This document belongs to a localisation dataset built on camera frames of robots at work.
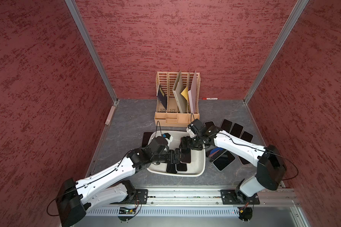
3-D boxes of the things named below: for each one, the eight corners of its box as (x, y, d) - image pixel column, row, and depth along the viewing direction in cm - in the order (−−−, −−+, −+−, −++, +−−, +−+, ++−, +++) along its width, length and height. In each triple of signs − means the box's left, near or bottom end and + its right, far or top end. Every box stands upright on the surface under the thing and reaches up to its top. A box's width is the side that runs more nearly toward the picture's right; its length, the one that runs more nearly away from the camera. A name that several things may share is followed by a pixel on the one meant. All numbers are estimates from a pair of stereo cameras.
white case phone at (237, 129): (229, 132, 104) (230, 131, 102) (233, 123, 109) (234, 121, 107) (239, 137, 101) (240, 136, 99) (243, 128, 106) (244, 126, 105)
